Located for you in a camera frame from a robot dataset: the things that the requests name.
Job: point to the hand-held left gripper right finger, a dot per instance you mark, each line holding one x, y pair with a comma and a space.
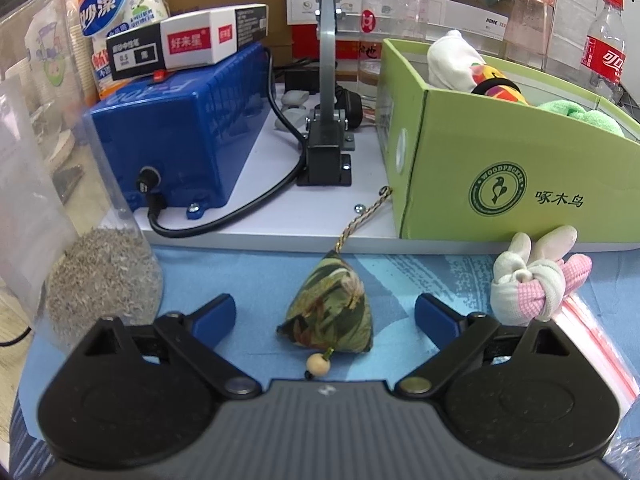
436, 317

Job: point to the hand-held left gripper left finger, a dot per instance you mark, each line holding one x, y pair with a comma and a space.
215, 315

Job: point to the pink and white socks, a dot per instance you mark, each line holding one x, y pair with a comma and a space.
515, 290

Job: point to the camouflage fabric sachet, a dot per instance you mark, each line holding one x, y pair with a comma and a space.
325, 310

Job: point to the green cardboard box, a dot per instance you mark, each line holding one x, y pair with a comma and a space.
500, 160

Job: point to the colorful fabric item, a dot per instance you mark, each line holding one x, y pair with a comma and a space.
500, 91

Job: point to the green towel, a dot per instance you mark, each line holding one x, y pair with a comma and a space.
590, 117

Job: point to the white sock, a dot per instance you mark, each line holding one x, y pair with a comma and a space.
450, 60

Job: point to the blue printed table mat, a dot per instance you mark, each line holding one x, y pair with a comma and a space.
225, 275

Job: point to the clear jar of dried herbs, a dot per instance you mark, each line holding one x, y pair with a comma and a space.
100, 280

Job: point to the white base board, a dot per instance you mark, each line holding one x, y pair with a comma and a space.
325, 220

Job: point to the bag of cotton swabs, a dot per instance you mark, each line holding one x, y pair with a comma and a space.
600, 340

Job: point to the blue machine housing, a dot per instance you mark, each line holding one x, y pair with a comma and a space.
200, 125

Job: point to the grey rubber pad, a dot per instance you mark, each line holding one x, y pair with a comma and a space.
296, 120
294, 98

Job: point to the black adapter box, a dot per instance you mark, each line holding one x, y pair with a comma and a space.
302, 80

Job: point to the black pen box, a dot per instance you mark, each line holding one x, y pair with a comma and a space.
132, 57

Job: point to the white and red box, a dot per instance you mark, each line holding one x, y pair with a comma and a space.
195, 40

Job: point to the stack of paper cups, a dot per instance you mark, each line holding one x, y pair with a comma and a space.
50, 70

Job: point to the glass jar with pink lid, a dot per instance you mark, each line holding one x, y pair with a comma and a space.
530, 25

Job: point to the clear jar with red lid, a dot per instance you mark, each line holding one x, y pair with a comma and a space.
395, 10

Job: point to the cola bottle with red label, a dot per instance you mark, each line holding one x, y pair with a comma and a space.
605, 55

